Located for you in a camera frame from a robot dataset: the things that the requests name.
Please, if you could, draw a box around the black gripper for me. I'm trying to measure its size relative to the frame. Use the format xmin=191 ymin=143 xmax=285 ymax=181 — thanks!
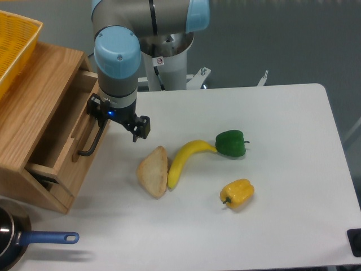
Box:
xmin=86 ymin=94 xmax=151 ymax=143

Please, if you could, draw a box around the black metal drawer handle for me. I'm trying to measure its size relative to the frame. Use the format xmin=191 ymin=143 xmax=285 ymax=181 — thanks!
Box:
xmin=76 ymin=120 xmax=107 ymax=157

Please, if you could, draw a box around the wooden top drawer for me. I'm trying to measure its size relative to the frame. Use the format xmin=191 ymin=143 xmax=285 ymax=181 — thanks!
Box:
xmin=25 ymin=71 xmax=98 ymax=196

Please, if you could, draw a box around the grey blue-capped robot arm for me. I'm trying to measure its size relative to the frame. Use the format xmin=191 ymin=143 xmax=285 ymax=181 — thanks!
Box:
xmin=88 ymin=1 xmax=210 ymax=139

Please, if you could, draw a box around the wooden drawer cabinet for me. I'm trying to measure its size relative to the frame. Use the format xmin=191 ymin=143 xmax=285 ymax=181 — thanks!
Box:
xmin=1 ymin=42 xmax=92 ymax=213

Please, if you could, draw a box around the triangular bread slice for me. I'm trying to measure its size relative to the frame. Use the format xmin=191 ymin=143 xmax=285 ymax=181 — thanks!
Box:
xmin=136 ymin=146 xmax=168 ymax=199

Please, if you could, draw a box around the yellow banana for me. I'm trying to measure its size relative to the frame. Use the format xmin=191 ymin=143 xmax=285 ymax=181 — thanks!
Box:
xmin=167 ymin=139 xmax=217 ymax=190

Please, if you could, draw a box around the green bell pepper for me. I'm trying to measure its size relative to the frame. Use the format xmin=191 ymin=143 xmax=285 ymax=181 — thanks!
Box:
xmin=215 ymin=130 xmax=249 ymax=158

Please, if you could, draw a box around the yellow plastic basket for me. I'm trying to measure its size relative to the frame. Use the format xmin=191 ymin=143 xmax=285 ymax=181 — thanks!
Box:
xmin=1 ymin=11 xmax=43 ymax=97

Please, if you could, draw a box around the yellow bell pepper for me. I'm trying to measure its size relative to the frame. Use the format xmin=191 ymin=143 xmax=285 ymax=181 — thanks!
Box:
xmin=220 ymin=179 xmax=254 ymax=209

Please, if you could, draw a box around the black corner clamp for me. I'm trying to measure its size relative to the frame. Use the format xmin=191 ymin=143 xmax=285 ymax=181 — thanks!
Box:
xmin=346 ymin=228 xmax=361 ymax=257

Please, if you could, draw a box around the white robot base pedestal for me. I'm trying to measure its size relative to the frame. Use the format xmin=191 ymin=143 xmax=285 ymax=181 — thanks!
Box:
xmin=139 ymin=32 xmax=212 ymax=91

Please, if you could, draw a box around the blue-handled frying pan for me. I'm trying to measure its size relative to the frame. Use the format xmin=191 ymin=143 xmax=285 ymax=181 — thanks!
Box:
xmin=1 ymin=199 xmax=80 ymax=270

